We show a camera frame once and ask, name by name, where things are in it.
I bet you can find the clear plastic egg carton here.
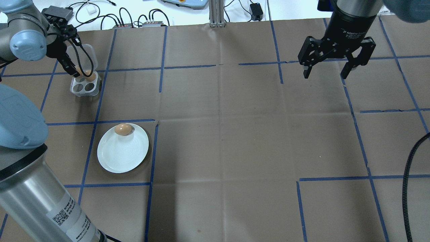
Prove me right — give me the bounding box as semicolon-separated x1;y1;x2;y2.
67;44;102;98

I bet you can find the white round plate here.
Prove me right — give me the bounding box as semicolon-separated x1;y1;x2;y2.
97;123;149;174

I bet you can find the black power adapter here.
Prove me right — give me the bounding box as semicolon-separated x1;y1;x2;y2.
250;3;264;21

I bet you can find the grey teach pendant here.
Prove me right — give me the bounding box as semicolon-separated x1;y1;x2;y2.
161;0;209;10

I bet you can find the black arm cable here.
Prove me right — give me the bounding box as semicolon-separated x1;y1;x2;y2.
402;132;430;242
66;32;85;76

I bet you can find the black table cable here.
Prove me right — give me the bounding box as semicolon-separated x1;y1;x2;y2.
75;1;116;25
119;7;135;26
147;9;170;26

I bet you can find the aluminium post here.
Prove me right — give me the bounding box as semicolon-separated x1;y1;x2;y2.
208;0;225;28

